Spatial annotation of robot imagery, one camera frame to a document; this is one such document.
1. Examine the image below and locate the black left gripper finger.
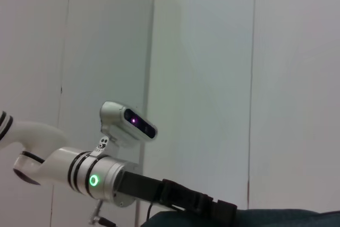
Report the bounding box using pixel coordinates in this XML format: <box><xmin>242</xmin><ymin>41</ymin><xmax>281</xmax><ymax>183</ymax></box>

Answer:
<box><xmin>211</xmin><ymin>197</ymin><xmax>237</xmax><ymax>222</ymax></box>

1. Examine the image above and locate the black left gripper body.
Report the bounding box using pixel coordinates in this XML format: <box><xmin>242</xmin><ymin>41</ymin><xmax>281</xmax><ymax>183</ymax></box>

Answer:
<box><xmin>117</xmin><ymin>171</ymin><xmax>214</xmax><ymax>213</ymax></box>

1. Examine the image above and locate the dark blue fabric bag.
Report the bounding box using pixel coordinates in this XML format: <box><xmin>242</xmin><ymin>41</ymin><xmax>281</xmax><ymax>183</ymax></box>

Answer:
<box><xmin>143</xmin><ymin>207</ymin><xmax>340</xmax><ymax>227</ymax></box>

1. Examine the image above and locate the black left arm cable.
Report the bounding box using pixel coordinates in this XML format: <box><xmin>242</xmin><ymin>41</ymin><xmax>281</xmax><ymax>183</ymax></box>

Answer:
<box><xmin>89</xmin><ymin>200</ymin><xmax>155</xmax><ymax>227</ymax></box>

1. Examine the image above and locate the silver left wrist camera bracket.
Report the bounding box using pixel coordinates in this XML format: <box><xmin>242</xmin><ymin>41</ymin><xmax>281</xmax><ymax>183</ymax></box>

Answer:
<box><xmin>91</xmin><ymin>136</ymin><xmax>121</xmax><ymax>159</ymax></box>

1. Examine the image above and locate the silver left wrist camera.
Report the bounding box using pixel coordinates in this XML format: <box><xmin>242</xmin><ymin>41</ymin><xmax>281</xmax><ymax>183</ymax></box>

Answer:
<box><xmin>99</xmin><ymin>101</ymin><xmax>159</xmax><ymax>148</ymax></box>

